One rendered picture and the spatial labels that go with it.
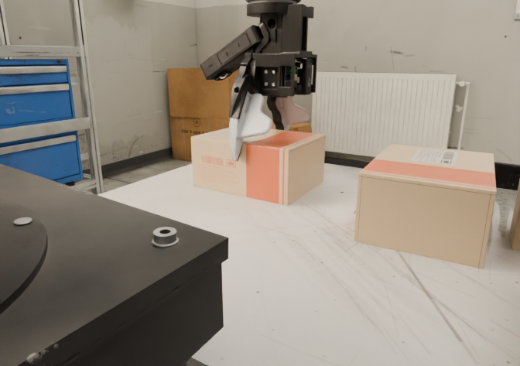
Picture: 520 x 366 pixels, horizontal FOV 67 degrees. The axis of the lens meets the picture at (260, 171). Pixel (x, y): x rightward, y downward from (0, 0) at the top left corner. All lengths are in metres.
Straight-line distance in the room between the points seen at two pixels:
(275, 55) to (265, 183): 0.16
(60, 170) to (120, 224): 1.81
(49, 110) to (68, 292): 1.82
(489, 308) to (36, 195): 0.33
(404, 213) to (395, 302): 0.10
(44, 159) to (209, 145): 1.47
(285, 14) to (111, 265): 0.42
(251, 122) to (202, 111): 2.85
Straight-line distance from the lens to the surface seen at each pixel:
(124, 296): 0.17
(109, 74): 3.24
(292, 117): 0.62
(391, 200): 0.41
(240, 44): 0.57
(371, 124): 3.05
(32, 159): 1.96
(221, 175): 0.56
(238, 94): 0.52
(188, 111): 3.45
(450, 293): 0.37
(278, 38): 0.55
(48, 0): 3.03
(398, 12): 3.11
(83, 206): 0.26
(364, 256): 0.41
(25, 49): 1.91
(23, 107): 1.93
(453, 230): 0.41
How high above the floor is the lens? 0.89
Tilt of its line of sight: 16 degrees down
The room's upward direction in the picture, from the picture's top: straight up
